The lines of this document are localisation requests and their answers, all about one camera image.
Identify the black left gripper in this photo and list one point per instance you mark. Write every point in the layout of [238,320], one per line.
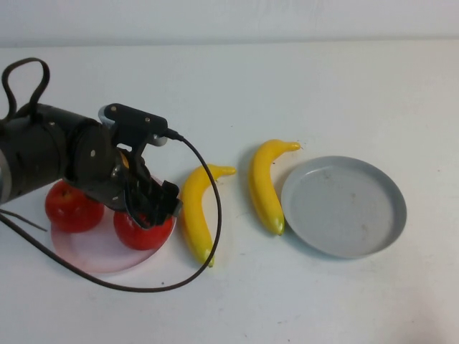
[136,186]

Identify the red plastic apple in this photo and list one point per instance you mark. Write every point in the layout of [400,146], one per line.
[143,238]
[71,215]

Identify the yellow plastic banana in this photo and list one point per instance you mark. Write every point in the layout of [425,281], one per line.
[261,186]
[193,215]

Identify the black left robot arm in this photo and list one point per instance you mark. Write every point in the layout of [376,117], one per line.
[36,161]

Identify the pink round plate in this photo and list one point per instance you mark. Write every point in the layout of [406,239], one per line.
[107,258]

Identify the grey round plate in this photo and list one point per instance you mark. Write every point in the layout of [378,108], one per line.
[344,208]

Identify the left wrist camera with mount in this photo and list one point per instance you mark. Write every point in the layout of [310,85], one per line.
[136,120]

